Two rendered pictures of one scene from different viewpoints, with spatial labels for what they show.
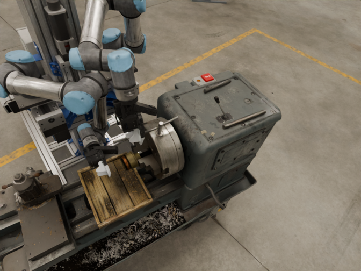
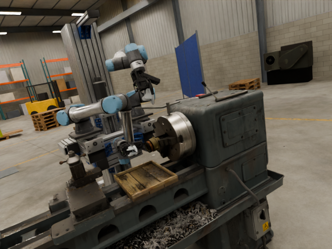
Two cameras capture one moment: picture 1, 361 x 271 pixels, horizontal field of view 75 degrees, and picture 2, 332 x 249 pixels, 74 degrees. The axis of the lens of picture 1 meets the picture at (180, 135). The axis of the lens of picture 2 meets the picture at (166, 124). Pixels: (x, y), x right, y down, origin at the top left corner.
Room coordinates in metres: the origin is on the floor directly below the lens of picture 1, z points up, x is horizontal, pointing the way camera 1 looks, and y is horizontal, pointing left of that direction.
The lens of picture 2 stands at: (-0.66, -0.15, 1.53)
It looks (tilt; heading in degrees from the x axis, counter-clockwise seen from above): 14 degrees down; 12
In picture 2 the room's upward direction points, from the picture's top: 11 degrees counter-clockwise
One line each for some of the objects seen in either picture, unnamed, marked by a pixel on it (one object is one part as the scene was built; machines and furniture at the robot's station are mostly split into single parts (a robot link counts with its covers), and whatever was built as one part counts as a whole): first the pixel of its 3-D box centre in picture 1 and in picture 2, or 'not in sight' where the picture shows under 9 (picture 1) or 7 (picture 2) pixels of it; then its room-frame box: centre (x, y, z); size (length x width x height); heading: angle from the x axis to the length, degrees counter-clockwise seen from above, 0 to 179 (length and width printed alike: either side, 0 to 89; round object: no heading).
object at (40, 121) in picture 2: not in sight; (51, 118); (7.91, 6.72, 0.36); 1.26 x 0.86 x 0.73; 155
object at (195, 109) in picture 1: (213, 125); (216, 122); (1.01, -0.19, 1.06); 0.59 x 0.48 x 0.39; 129
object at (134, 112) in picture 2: not in sight; (136, 109); (1.29, 0.51, 1.21); 0.15 x 0.15 x 0.10
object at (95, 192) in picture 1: (114, 186); (144, 177); (0.57, 0.32, 0.89); 0.36 x 0.30 x 0.04; 39
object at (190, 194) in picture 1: (196, 175); (226, 194); (1.01, -0.19, 0.43); 0.60 x 0.48 x 0.86; 129
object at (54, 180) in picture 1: (39, 192); (84, 178); (0.43, 0.63, 0.99); 0.20 x 0.10 x 0.05; 129
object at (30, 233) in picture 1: (38, 209); (83, 191); (0.36, 0.61, 0.95); 0.43 x 0.17 x 0.05; 39
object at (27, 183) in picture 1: (21, 180); (72, 158); (0.41, 0.65, 1.13); 0.08 x 0.08 x 0.03
